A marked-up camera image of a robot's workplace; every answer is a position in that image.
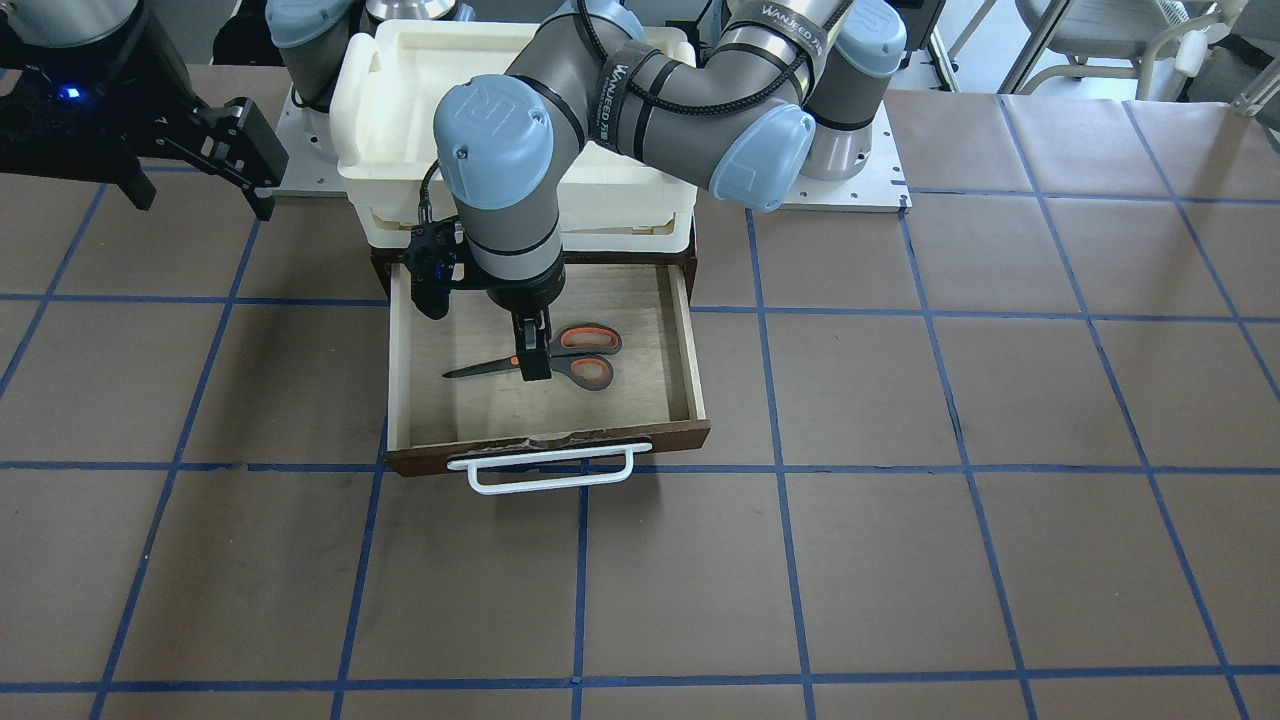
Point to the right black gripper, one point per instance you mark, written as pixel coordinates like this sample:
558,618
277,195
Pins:
232,150

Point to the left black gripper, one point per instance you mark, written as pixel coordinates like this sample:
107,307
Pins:
524,295

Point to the grey orange scissors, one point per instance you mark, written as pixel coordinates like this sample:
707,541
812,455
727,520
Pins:
581,352

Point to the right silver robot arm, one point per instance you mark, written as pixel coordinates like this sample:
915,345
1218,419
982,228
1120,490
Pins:
101,87

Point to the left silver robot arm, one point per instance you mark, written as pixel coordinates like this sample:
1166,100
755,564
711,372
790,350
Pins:
791,90

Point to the white foam tray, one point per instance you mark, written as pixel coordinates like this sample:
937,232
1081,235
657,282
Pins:
418,92

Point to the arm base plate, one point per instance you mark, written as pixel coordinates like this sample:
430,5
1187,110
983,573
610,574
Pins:
880,184
312,167

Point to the white drawer handle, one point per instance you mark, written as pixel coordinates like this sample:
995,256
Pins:
545,470

